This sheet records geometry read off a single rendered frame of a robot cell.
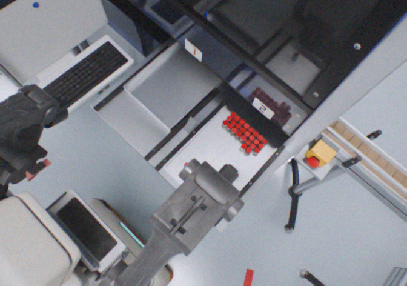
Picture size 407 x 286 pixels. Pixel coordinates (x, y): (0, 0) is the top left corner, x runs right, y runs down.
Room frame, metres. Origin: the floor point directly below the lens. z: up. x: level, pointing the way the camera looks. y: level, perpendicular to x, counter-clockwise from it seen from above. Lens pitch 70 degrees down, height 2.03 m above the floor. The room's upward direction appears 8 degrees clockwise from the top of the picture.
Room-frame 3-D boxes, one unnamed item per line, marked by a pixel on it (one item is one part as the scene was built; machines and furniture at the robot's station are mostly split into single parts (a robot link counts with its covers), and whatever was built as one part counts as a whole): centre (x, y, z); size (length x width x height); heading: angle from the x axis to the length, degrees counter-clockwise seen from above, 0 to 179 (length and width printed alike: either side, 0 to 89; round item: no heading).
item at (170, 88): (0.61, 0.13, 0.90); 0.34 x 0.26 x 0.04; 145
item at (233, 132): (0.41, -0.14, 0.90); 0.18 x 0.02 x 0.05; 55
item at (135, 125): (0.45, 0.04, 0.87); 0.70 x 0.48 x 0.02; 55
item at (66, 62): (0.64, 0.59, 0.79); 0.45 x 0.28 x 0.03; 143
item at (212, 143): (0.32, -0.08, 0.90); 0.34 x 0.26 x 0.04; 145
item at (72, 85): (0.60, 0.55, 0.82); 0.40 x 0.14 x 0.02; 143
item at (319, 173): (0.39, -0.45, 0.87); 0.14 x 0.13 x 0.02; 145
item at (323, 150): (0.36, -0.42, 0.99); 0.08 x 0.07 x 0.07; 145
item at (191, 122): (0.38, 0.08, 0.91); 0.14 x 0.03 x 0.06; 145
